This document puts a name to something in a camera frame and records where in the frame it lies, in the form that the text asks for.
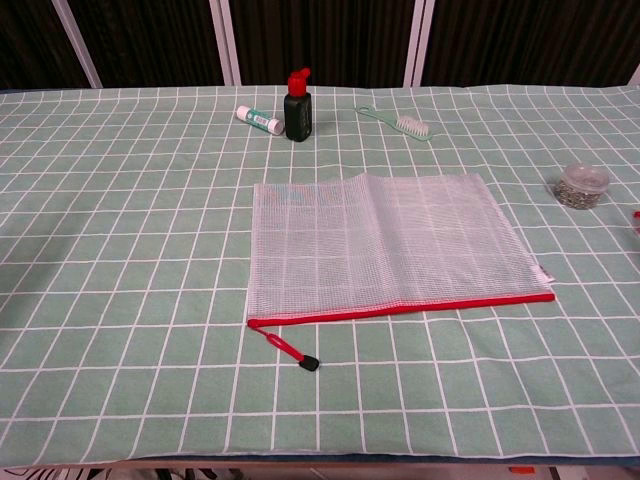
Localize green white grid tablecloth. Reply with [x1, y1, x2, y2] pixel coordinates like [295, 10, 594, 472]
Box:
[0, 84, 640, 470]

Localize black bottle red cap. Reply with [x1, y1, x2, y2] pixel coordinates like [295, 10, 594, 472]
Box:
[283, 67, 314, 143]

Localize clear jar of metal pins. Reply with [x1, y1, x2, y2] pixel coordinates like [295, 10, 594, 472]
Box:
[553, 162, 612, 212]

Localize green brush white bristles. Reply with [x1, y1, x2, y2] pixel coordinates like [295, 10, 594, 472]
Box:
[355, 104, 434, 143]

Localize white frame post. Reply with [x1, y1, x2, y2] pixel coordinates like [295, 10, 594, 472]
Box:
[208, 0, 243, 87]
[402, 0, 437, 88]
[51, 0, 104, 90]

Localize black white patterned object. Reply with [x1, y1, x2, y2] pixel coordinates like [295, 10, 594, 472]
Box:
[0, 466, 221, 480]

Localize white green glue stick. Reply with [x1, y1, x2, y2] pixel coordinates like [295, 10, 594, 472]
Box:
[236, 105, 285, 137]

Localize white mesh zipper pouch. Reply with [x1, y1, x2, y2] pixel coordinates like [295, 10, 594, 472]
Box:
[245, 172, 557, 329]

